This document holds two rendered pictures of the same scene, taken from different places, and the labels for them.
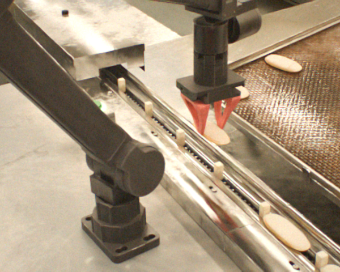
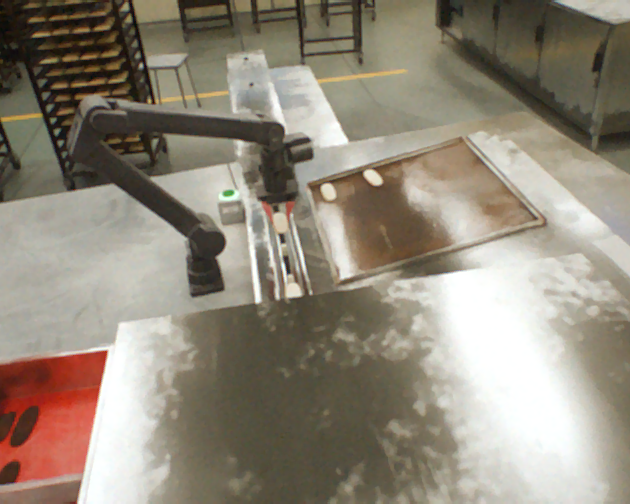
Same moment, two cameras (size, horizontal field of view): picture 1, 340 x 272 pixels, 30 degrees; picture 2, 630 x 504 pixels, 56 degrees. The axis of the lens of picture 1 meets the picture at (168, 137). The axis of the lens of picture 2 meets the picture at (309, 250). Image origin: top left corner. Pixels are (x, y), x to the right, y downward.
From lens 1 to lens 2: 0.69 m
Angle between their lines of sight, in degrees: 19
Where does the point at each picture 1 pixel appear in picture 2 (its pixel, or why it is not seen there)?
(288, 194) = (326, 272)
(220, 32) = (273, 158)
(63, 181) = not seen: hidden behind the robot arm
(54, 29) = not seen: hidden behind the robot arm
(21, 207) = (162, 254)
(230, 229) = (259, 288)
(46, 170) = not seen: hidden behind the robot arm
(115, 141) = (187, 222)
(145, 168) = (209, 241)
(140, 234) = (211, 282)
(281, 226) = (291, 292)
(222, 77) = (279, 188)
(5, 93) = (200, 174)
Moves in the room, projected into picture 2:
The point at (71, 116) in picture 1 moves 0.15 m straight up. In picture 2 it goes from (152, 205) to (135, 142)
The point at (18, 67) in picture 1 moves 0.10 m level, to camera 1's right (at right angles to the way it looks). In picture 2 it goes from (111, 175) to (152, 179)
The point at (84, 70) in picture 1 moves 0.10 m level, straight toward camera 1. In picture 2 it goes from (246, 165) to (238, 179)
